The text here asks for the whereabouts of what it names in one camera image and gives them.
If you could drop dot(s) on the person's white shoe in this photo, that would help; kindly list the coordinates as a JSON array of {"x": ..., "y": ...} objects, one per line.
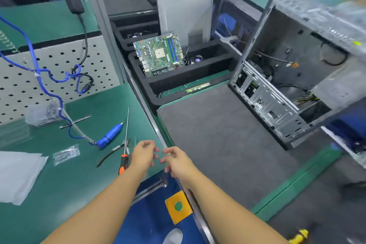
[{"x": 173, "y": 237}]

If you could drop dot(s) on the silver computer case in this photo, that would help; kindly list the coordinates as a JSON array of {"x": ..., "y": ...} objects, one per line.
[{"x": 297, "y": 69}]

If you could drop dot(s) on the black foam tray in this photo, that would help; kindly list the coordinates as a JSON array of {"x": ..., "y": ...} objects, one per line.
[{"x": 143, "y": 83}]

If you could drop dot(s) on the black yellow pliers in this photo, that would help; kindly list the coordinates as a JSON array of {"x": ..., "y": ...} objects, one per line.
[{"x": 108, "y": 155}]

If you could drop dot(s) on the green shelf board black edge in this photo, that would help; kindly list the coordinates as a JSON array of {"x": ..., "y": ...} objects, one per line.
[{"x": 34, "y": 21}]

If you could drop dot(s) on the green memory module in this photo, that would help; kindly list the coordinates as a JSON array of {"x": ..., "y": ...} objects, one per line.
[{"x": 198, "y": 87}]

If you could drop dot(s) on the person's right hand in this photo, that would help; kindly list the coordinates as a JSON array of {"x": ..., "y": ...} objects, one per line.
[{"x": 178, "y": 164}]

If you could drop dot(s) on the thin metal rod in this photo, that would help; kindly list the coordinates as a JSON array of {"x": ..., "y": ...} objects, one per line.
[{"x": 74, "y": 122}]

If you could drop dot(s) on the person's right forearm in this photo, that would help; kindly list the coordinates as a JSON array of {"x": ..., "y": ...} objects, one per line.
[{"x": 229, "y": 212}]

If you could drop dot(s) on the aluminium frame post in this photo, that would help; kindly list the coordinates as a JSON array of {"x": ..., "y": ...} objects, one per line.
[{"x": 103, "y": 23}]

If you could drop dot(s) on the small clear plastic bag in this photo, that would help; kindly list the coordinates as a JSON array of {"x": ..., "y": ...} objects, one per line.
[{"x": 66, "y": 154}]

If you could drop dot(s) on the large clear plastic bag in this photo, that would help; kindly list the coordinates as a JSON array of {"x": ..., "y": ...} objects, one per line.
[{"x": 12, "y": 134}]

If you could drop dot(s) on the white perforated pegboard panel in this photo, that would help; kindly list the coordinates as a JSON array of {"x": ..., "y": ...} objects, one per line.
[{"x": 34, "y": 86}]

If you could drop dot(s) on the white folded cloth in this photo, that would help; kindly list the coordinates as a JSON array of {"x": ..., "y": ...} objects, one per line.
[{"x": 20, "y": 175}]

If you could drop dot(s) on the blue electric screwdriver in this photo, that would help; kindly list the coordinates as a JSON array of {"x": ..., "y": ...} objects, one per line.
[{"x": 110, "y": 135}]

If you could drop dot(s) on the green motherboard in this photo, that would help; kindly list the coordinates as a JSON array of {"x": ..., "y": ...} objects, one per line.
[{"x": 159, "y": 53}]

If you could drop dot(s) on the person's left hand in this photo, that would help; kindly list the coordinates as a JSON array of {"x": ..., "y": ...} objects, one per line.
[{"x": 143, "y": 156}]

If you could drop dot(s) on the person's left forearm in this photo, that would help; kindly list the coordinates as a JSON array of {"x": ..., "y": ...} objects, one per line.
[{"x": 97, "y": 212}]

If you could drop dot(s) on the clear plastic parts box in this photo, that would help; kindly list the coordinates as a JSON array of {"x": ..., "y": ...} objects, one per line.
[{"x": 43, "y": 114}]

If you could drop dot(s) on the small silver black components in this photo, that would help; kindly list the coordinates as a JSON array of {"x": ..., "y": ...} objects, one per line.
[{"x": 195, "y": 58}]

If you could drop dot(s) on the grey metal panel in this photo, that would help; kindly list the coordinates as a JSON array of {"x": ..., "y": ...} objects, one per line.
[{"x": 186, "y": 15}]

